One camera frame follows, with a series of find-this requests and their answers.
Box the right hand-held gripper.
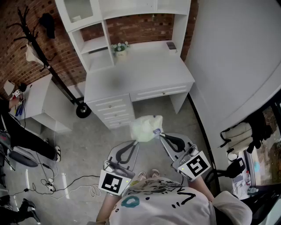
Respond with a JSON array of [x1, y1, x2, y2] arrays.
[[159, 132, 212, 182]]

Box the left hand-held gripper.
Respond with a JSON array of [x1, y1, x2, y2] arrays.
[[98, 140, 140, 196]]

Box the pale green plastic bag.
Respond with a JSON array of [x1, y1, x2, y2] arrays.
[[129, 115, 164, 142]]

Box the person's right forearm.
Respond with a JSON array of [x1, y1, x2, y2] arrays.
[[188, 175, 215, 202]]

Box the person's left forearm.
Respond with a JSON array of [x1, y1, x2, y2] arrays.
[[96, 190, 123, 222]]

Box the wide white desk drawer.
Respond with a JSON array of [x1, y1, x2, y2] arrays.
[[129, 84, 189, 102]]

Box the white desk with hutch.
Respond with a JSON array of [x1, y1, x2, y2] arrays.
[[54, 0, 196, 130]]

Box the person's white printed t-shirt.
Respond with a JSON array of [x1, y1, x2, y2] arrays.
[[87, 177, 253, 225]]

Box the beige backpack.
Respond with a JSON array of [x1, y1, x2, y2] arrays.
[[220, 122, 253, 156]]

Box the black pouch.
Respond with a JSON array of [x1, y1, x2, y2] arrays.
[[226, 157, 246, 178]]

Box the white power strip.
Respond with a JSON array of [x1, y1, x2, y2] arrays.
[[45, 178, 56, 192]]

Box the black jacket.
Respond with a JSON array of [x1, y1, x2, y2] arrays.
[[245, 111, 274, 154]]

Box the dark framed window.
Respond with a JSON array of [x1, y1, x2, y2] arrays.
[[260, 103, 281, 185]]

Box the grey pen holder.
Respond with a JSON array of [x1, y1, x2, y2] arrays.
[[166, 41, 178, 55]]

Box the white side table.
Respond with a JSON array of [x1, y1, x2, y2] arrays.
[[15, 74, 73, 134]]

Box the white potted flowers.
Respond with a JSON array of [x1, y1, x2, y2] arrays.
[[111, 41, 130, 63]]

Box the black office chair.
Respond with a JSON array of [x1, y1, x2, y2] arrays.
[[0, 129, 39, 170]]

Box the black coat rack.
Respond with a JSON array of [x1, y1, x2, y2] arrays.
[[6, 6, 93, 119]]

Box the beige cloth bag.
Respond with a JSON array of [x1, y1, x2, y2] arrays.
[[25, 44, 44, 66]]

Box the black cap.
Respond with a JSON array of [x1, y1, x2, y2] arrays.
[[39, 12, 56, 40]]

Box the white glass cabinet door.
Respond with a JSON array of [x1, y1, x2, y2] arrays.
[[63, 0, 97, 24]]

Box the white floor cable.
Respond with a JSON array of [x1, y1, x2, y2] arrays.
[[89, 184, 103, 199]]

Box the black floor cable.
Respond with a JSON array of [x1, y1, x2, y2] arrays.
[[32, 173, 104, 194]]

